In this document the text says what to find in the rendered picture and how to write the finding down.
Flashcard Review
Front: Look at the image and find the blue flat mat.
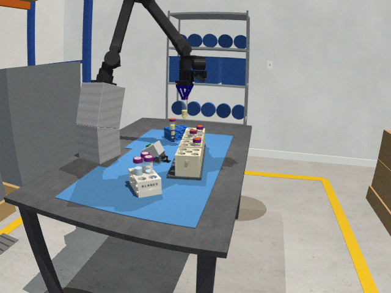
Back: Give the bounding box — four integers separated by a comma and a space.
55, 129, 233, 228

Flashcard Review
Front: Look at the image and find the blue tube rack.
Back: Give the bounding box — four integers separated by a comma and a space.
164, 125, 188, 141

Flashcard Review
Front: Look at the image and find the cream block with round holes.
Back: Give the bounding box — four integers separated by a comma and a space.
175, 147, 202, 177
178, 140, 203, 154
182, 133, 204, 144
185, 128, 205, 150

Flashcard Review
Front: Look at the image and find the pink sample tube with orange cap dot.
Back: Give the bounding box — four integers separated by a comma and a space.
192, 137, 201, 147

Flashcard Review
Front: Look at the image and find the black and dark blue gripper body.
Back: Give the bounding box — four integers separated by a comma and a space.
175, 70, 194, 86

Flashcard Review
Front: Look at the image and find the centrifuge tube with yellow liquid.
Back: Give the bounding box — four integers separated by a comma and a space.
181, 96, 188, 119

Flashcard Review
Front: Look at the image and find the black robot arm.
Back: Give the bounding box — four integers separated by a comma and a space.
91, 0, 207, 85

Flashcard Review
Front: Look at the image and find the white tube rack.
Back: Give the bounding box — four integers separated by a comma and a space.
128, 168, 162, 198

